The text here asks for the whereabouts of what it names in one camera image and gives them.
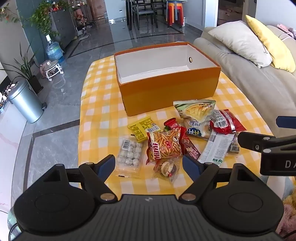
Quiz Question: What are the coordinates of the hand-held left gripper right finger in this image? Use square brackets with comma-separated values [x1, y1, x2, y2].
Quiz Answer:
[179, 155, 254, 202]

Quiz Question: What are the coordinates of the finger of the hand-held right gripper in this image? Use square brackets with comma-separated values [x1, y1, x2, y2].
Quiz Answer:
[238, 131, 296, 153]
[276, 116, 296, 128]

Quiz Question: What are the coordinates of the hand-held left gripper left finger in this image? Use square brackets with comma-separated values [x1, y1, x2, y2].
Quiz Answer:
[43, 155, 116, 202]

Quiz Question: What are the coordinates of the dark brown snack packet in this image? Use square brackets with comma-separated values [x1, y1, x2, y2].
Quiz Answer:
[228, 133, 240, 154]

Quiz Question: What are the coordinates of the dark red snack packet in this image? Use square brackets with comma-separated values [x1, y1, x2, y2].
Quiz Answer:
[180, 133, 201, 160]

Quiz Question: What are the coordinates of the small clear round snack packet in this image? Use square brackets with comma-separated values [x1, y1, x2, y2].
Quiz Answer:
[151, 158, 181, 183]

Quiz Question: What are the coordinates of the clear packet of round balls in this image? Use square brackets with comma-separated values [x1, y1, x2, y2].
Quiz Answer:
[115, 136, 144, 178]

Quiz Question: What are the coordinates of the long white snack packet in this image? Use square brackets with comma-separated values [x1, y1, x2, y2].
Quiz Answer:
[198, 131, 235, 166]

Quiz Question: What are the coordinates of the red and silver snack packet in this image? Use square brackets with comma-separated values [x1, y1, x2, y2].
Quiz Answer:
[210, 109, 247, 135]

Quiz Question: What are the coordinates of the red stick snack packet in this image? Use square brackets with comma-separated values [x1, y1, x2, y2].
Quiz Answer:
[146, 127, 186, 165]

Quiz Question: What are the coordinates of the small red snack packet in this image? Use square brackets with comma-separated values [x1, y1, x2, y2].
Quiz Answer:
[163, 118, 181, 131]

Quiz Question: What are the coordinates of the yellow snack packet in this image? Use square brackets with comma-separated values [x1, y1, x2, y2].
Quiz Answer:
[128, 116, 161, 142]

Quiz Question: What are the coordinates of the green chips packet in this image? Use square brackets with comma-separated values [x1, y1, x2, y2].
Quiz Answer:
[173, 99, 216, 140]

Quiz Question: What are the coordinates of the orange cardboard box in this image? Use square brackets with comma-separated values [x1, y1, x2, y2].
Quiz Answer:
[114, 42, 222, 117]

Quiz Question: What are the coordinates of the beige sofa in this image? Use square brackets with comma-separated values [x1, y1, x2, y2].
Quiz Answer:
[193, 23, 296, 139]

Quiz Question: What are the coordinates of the pink plush toy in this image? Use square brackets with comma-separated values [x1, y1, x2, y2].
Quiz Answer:
[275, 195, 296, 233]

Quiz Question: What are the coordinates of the yellow checkered tablecloth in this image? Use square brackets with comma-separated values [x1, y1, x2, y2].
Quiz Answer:
[78, 56, 275, 193]

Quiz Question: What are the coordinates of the yellow pillow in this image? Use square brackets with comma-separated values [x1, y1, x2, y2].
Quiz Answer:
[245, 14, 296, 73]

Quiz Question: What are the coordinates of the white pillow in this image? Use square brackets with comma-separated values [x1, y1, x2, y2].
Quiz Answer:
[208, 20, 273, 69]

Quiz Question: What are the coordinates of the silver trash can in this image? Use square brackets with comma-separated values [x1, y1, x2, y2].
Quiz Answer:
[8, 79, 45, 124]

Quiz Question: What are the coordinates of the long-leaf potted plant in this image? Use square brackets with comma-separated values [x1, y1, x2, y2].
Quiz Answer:
[0, 42, 44, 93]

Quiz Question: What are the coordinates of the small white wheeled stool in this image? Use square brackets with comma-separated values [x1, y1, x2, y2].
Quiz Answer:
[40, 60, 64, 81]

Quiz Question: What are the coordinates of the blue water bottle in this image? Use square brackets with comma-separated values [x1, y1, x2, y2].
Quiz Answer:
[46, 34, 64, 65]

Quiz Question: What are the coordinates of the grey cabinet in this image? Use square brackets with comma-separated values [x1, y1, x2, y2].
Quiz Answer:
[50, 9, 78, 50]

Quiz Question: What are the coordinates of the stack of red orange stools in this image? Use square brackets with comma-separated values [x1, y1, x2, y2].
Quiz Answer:
[167, 2, 185, 28]

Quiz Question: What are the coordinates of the brown figurine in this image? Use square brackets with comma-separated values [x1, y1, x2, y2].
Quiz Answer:
[74, 7, 87, 26]

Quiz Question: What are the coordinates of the black dining table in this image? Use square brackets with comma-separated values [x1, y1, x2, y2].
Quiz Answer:
[126, 0, 185, 31]

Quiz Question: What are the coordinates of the black dining chair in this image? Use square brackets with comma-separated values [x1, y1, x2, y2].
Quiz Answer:
[135, 0, 155, 30]

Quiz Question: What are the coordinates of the trailing ivy plant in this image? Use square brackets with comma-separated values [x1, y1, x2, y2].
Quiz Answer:
[28, 0, 72, 37]

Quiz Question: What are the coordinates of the hanging leafy plant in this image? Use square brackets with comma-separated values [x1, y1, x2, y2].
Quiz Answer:
[0, 5, 22, 24]

